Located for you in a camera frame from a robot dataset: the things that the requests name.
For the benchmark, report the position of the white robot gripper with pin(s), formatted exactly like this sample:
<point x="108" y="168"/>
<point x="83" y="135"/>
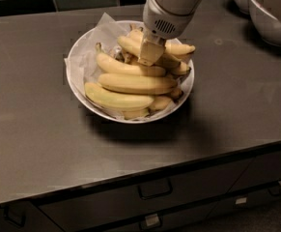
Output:
<point x="159" y="20"/>

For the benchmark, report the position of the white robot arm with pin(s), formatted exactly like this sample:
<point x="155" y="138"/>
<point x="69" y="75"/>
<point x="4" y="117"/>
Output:
<point x="272" y="6"/>

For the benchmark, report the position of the middle long yellow banana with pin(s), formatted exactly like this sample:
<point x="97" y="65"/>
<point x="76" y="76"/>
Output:
<point x="110" y="65"/>

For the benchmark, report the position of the white bowl with bananas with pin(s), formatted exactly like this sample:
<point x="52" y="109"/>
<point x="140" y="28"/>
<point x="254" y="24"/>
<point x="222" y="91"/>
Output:
<point x="78" y="49"/>

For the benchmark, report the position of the front greenish yellow banana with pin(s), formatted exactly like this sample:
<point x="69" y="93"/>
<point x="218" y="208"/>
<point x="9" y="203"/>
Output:
<point x="114" y="100"/>

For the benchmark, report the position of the large white bowl right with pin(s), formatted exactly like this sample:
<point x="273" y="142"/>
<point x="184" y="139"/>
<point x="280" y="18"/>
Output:
<point x="268" y="26"/>

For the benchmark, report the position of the drawer label tag centre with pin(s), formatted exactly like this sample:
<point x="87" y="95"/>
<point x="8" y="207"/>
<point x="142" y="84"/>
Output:
<point x="152" y="220"/>

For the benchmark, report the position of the black drawer handle centre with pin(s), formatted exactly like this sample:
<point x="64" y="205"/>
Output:
<point x="155" y="189"/>

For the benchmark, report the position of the black drawer handle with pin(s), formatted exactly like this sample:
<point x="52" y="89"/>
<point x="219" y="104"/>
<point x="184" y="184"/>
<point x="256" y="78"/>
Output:
<point x="13" y="217"/>
<point x="155" y="189"/>

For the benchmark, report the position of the black drawer handle left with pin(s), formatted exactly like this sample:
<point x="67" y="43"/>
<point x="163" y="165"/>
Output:
<point x="13" y="217"/>

